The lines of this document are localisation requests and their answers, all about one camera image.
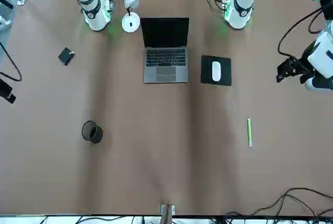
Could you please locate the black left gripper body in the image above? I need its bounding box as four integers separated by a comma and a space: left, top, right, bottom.
291, 56, 317, 84

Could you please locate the small black box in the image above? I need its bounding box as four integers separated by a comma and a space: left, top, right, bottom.
58, 47, 76, 67

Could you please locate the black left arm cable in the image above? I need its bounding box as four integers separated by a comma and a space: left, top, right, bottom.
277, 7, 326, 59

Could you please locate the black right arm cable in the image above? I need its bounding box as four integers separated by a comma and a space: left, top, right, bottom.
0, 41, 22, 82

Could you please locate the aluminium frame post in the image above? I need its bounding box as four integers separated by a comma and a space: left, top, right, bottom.
160, 204, 176, 224

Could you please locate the black mouse pad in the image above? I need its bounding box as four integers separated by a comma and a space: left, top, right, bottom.
200, 55, 233, 87

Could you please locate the black mesh pen holder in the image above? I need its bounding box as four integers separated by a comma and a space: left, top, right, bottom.
81, 120, 104, 145

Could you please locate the grey laptop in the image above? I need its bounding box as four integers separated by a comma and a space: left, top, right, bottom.
140, 17, 190, 84

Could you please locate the white computer mouse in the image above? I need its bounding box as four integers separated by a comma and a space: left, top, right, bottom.
211, 61, 222, 82

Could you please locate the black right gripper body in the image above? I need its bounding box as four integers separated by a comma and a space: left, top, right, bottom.
0, 78, 17, 104

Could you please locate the white desk lamp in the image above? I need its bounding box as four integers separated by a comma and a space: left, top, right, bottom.
120, 0, 143, 34

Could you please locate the green pen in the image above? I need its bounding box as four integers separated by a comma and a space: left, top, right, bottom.
246, 116, 253, 148

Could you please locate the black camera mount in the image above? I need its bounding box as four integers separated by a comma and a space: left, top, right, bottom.
319, 0, 333, 22

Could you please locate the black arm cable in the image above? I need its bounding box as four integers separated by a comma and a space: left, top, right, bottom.
277, 7, 326, 59
0, 41, 22, 82

